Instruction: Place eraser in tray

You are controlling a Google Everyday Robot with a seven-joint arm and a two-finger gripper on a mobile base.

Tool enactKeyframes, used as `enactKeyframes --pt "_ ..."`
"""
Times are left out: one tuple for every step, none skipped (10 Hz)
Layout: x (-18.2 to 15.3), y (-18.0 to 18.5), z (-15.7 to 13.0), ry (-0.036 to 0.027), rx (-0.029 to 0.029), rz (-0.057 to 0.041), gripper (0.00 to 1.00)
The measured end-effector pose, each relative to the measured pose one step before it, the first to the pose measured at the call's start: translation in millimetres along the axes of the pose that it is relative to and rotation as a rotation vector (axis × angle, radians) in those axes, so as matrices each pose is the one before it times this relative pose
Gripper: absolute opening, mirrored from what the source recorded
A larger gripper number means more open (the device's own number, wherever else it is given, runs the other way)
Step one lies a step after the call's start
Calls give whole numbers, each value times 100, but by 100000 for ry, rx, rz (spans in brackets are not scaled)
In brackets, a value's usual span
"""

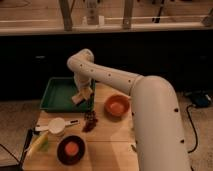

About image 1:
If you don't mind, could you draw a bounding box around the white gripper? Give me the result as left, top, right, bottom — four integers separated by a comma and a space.
74, 74, 93, 100

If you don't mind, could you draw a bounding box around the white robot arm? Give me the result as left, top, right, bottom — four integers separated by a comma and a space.
67, 49, 191, 171

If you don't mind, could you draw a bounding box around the green plastic tray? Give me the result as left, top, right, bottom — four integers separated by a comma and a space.
40, 77, 94, 113

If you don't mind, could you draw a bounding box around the dark grape bunch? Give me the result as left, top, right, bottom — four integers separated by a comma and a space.
82, 111, 98, 132

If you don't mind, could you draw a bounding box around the orange bowl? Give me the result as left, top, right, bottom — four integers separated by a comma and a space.
104, 94, 130, 117

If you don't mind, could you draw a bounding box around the white measuring cup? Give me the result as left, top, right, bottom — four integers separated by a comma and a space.
35, 117, 80, 135

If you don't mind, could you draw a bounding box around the orange fruit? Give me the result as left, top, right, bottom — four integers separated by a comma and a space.
65, 142, 79, 156

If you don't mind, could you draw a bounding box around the dark round plate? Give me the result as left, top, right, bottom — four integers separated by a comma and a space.
57, 135, 85, 165

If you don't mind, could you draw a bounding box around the yellow corn cob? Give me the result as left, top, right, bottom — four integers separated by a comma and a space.
27, 132, 48, 157

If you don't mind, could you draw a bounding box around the dark blue floor device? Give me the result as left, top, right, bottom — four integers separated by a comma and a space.
190, 92, 212, 108

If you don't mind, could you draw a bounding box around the black cable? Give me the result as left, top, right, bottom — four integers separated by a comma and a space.
185, 103, 200, 154

